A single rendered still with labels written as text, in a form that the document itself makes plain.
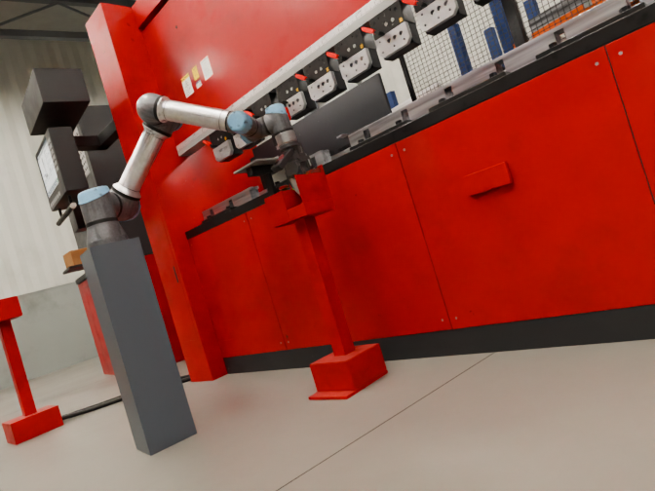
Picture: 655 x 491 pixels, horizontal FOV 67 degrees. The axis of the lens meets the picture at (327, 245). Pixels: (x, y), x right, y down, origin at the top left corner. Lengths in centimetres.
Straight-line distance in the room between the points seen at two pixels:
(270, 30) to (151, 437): 182
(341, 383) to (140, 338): 75
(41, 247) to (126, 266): 732
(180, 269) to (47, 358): 629
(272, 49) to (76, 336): 732
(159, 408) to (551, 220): 149
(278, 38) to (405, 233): 113
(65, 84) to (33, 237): 620
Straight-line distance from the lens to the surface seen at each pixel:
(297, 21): 242
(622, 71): 163
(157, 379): 199
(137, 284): 198
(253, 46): 263
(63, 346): 916
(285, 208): 187
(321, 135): 302
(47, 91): 325
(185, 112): 190
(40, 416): 340
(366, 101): 281
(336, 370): 186
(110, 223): 203
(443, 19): 197
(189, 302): 299
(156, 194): 306
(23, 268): 919
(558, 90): 167
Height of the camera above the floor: 50
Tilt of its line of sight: 1 degrees up
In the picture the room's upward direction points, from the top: 17 degrees counter-clockwise
